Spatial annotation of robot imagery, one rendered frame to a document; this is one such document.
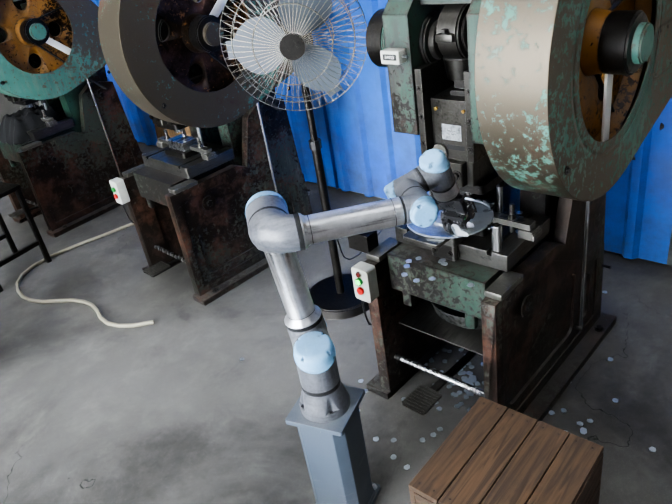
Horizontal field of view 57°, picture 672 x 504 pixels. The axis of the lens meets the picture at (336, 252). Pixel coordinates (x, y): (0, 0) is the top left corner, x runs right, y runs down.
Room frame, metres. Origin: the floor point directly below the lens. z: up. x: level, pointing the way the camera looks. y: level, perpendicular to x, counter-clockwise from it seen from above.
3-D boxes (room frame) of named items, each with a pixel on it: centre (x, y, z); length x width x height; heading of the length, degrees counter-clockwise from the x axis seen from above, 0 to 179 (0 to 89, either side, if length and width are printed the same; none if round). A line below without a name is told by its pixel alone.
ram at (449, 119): (1.88, -0.46, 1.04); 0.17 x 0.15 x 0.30; 133
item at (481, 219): (1.82, -0.39, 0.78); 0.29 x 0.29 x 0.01
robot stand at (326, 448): (1.40, 0.11, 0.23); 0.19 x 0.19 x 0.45; 62
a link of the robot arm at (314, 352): (1.40, 0.11, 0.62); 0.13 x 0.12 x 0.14; 6
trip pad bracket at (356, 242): (1.98, -0.11, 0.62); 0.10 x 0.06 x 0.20; 43
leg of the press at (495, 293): (1.81, -0.77, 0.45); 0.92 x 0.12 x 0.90; 133
